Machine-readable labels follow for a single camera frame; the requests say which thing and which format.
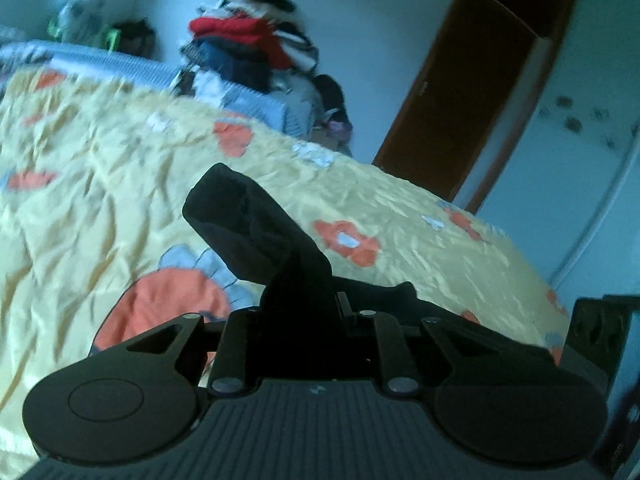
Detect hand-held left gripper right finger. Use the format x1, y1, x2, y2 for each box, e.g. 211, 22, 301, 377
335, 291, 483, 397

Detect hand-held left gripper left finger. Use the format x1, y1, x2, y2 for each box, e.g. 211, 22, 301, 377
125, 308, 262, 397

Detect black pants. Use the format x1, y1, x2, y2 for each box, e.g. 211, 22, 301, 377
182, 161, 568, 378

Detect white wardrobe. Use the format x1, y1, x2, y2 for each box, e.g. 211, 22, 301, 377
470, 0, 640, 306

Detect yellow flower printed blanket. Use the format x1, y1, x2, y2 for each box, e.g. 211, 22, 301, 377
0, 62, 573, 461

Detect pile of clothes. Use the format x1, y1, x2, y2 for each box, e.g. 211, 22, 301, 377
175, 0, 353, 151

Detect brown wooden door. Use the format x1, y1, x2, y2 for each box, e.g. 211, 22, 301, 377
372, 0, 543, 211

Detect light blue ribbed mattress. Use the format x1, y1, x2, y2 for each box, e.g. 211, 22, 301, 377
0, 40, 311, 138

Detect red jacket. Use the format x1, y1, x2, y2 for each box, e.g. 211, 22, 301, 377
189, 16, 293, 68

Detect dark bag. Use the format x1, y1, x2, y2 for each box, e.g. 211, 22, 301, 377
112, 19, 156, 56

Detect green plastic chair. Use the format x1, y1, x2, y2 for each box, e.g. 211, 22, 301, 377
47, 17, 123, 51

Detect patterned pillow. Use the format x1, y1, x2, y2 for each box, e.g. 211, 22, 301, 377
57, 0, 108, 46

